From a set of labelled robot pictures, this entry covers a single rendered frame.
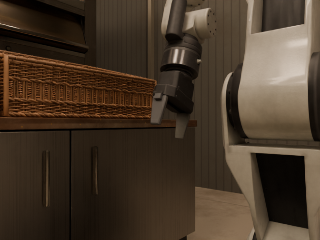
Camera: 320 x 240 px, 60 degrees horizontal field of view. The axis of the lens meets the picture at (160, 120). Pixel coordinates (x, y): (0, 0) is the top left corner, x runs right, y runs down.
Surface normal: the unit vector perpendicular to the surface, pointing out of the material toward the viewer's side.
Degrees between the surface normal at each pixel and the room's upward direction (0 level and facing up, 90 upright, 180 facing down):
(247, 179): 103
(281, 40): 79
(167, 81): 72
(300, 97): 95
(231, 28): 90
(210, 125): 90
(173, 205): 90
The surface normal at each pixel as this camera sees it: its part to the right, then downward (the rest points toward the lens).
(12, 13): 0.71, -0.35
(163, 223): 0.76, 0.00
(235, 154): -0.59, 0.15
